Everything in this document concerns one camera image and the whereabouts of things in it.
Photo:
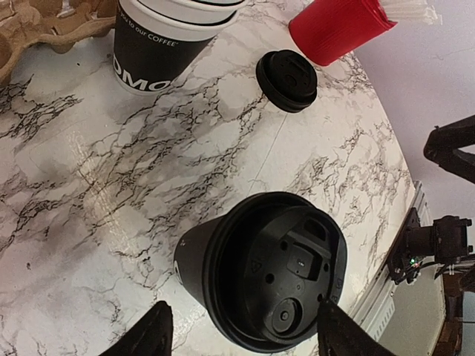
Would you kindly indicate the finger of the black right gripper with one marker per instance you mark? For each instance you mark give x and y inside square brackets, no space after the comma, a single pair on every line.
[444,147]

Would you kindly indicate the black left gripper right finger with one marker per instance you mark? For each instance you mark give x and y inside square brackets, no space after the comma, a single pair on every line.
[339,334]

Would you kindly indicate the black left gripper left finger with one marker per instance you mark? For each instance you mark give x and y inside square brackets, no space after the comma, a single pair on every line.
[151,335]

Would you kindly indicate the single black paper cup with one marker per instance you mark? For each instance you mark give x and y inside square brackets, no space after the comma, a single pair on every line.
[196,258]

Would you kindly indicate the black plastic cup lid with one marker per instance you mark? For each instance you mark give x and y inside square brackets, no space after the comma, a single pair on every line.
[270,263]

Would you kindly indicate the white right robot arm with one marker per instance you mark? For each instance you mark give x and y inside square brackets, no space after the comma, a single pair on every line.
[445,242]

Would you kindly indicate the red ribbed metal bucket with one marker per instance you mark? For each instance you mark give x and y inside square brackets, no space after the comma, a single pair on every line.
[326,30]

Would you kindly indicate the stack of black cup lids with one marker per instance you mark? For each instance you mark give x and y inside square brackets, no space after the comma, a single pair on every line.
[287,79]

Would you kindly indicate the stack of black paper cups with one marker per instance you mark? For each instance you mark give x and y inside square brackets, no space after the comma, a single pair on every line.
[155,41]

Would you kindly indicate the cardboard cup carrier tray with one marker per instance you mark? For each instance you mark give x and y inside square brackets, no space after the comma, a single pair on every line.
[58,24]

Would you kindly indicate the aluminium front rail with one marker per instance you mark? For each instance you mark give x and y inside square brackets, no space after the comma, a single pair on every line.
[406,318]

